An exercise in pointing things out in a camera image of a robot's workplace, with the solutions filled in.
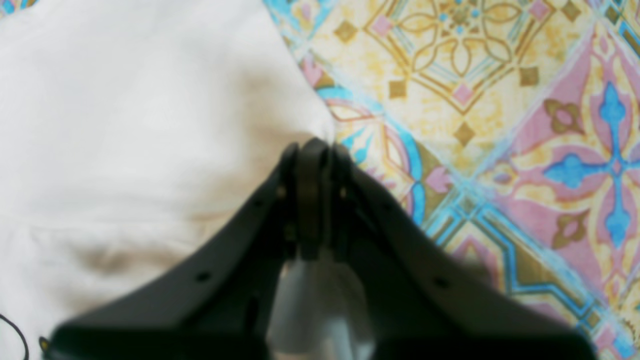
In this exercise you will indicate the right gripper own black right finger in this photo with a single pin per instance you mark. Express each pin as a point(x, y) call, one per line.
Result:
point(421, 304)

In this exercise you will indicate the right gripper own black left finger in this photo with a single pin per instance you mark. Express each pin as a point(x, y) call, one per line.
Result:
point(218, 301)

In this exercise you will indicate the white printed T-shirt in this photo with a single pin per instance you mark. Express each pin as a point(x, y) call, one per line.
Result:
point(131, 130)

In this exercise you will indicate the colourful patterned tablecloth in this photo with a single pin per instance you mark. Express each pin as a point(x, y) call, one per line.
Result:
point(509, 132)

